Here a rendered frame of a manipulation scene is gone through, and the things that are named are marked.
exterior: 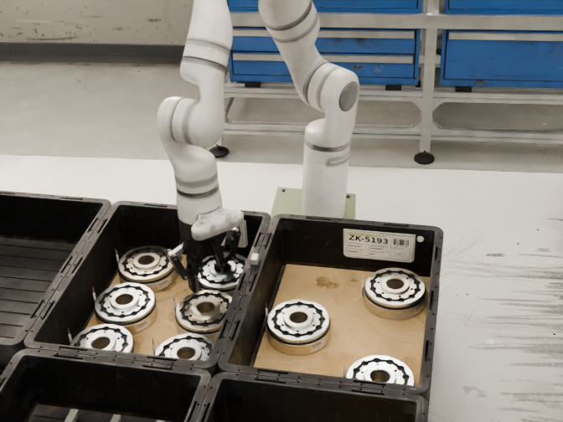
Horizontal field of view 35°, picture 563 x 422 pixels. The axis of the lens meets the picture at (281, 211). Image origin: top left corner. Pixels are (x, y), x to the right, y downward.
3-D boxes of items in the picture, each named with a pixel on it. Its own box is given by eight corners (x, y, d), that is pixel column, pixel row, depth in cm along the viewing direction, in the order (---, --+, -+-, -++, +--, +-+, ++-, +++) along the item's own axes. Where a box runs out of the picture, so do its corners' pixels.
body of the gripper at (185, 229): (211, 191, 150) (215, 235, 156) (167, 207, 147) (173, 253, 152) (233, 210, 145) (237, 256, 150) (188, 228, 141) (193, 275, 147)
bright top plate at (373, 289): (365, 269, 154) (365, 266, 154) (424, 270, 153) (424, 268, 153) (364, 306, 146) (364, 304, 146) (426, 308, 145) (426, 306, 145)
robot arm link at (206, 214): (197, 243, 139) (193, 211, 135) (165, 211, 147) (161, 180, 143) (246, 223, 143) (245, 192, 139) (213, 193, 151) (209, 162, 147)
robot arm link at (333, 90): (367, 67, 168) (360, 146, 177) (328, 53, 173) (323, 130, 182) (336, 82, 162) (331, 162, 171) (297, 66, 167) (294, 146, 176)
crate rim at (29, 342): (116, 210, 164) (114, 199, 163) (274, 223, 158) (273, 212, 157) (22, 358, 132) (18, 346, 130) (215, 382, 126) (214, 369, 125)
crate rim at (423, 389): (274, 223, 158) (273, 212, 157) (443, 237, 153) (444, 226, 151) (216, 382, 126) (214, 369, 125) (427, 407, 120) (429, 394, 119)
